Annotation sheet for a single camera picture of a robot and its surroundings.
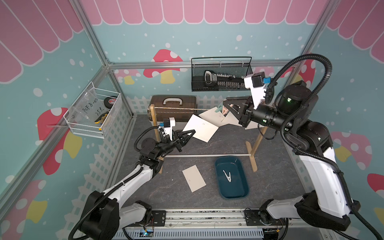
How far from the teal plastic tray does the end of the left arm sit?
32 cm

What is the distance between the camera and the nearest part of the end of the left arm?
0.61m

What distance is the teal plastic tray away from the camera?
0.83 m
